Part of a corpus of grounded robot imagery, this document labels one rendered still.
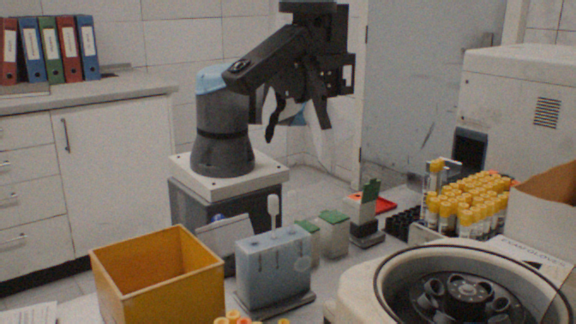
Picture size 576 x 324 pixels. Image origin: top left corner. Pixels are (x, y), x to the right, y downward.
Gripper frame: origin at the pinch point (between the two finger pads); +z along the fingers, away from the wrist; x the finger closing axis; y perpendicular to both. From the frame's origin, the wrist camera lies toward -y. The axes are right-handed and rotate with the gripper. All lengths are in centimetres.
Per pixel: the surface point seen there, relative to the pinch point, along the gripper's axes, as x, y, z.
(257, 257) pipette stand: -1.9, -6.7, 11.8
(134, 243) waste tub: 10.6, -19.3, 11.8
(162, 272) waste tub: 10.7, -15.7, 17.7
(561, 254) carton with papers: -22.5, 30.4, 13.3
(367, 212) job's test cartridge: 5.8, 19.8, 15.3
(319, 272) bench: 2.0, 6.6, 20.9
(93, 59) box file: 201, 18, 11
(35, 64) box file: 199, -8, 11
